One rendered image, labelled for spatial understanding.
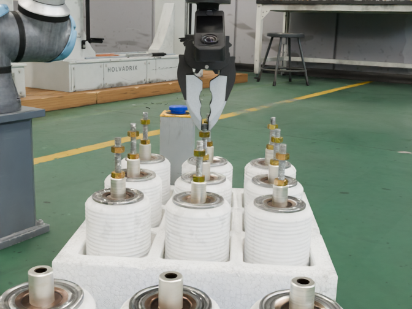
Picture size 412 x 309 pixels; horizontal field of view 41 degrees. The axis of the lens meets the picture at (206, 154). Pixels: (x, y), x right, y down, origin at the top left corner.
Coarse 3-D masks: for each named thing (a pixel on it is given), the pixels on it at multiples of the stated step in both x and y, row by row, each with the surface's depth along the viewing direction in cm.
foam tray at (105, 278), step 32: (160, 224) 90; (64, 256) 77; (96, 256) 77; (160, 256) 78; (320, 256) 79; (96, 288) 76; (128, 288) 75; (224, 288) 74; (256, 288) 74; (288, 288) 74; (320, 288) 74
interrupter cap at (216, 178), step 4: (188, 172) 94; (192, 172) 94; (212, 172) 94; (216, 172) 94; (184, 176) 92; (188, 176) 92; (192, 176) 92; (212, 176) 93; (216, 176) 92; (220, 176) 92; (224, 176) 92; (184, 180) 89; (188, 180) 89; (208, 180) 91; (212, 180) 90; (216, 180) 90; (220, 180) 89; (224, 180) 90; (208, 184) 88; (212, 184) 88; (216, 184) 88
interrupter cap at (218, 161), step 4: (216, 156) 106; (188, 160) 102; (192, 160) 103; (216, 160) 104; (220, 160) 103; (224, 160) 103; (192, 164) 100; (212, 164) 99; (216, 164) 100; (220, 164) 100; (224, 164) 101
